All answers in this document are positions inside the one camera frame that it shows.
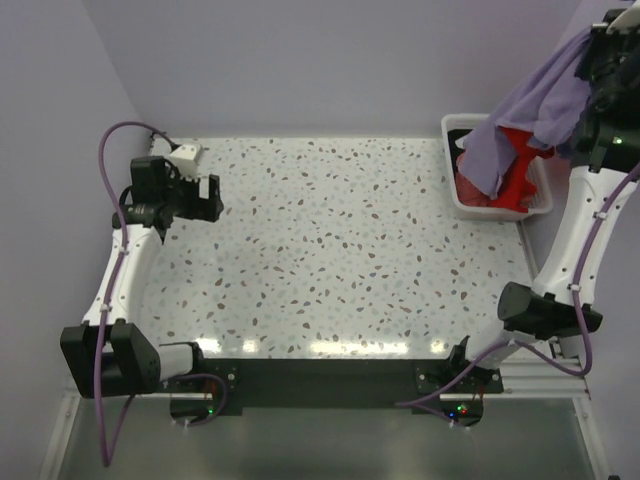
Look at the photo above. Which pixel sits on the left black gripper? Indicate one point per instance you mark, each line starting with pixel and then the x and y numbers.
pixel 202 208

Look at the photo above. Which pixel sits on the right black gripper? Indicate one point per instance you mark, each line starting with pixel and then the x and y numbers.
pixel 600 39

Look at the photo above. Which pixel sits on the purple t shirt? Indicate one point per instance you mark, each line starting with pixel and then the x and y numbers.
pixel 547 104

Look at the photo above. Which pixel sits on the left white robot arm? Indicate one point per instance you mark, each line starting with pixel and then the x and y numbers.
pixel 108 352

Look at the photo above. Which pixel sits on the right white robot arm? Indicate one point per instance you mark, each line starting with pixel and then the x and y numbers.
pixel 603 152

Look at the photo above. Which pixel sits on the red t shirt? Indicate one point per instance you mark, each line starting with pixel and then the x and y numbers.
pixel 515 192

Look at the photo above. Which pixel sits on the white plastic basket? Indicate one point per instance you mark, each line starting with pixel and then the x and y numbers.
pixel 542 202

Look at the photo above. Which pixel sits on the black t shirt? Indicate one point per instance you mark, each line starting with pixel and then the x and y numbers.
pixel 457 138

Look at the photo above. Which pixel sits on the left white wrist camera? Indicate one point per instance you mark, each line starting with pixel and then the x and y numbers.
pixel 186 159

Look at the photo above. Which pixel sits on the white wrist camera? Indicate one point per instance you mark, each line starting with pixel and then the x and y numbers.
pixel 186 159
pixel 622 17

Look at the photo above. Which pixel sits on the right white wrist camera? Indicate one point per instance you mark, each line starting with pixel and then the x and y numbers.
pixel 622 17

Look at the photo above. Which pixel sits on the aluminium frame rail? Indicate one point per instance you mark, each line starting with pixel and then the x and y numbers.
pixel 533 379

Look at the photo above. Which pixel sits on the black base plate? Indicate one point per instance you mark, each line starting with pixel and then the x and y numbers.
pixel 229 386

